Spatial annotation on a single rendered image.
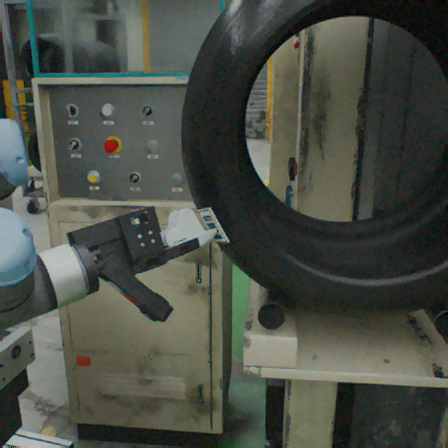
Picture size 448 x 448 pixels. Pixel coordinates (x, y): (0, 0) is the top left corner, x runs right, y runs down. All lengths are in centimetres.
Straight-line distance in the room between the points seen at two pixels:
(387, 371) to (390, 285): 18
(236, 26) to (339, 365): 56
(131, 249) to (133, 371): 109
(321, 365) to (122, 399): 104
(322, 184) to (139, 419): 110
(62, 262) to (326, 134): 66
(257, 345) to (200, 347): 80
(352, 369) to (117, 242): 45
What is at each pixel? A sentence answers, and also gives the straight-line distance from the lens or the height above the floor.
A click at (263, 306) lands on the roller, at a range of 78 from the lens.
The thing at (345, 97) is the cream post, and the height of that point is 123.
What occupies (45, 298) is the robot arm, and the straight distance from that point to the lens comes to 61.
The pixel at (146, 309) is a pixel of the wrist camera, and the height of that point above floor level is 97.
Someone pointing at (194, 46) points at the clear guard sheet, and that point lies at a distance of 139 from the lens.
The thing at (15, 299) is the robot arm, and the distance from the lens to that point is 55.
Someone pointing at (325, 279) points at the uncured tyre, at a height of 98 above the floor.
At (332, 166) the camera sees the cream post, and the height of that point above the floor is 108.
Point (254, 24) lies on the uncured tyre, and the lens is 67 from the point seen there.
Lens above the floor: 127
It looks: 18 degrees down
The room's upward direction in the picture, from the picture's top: straight up
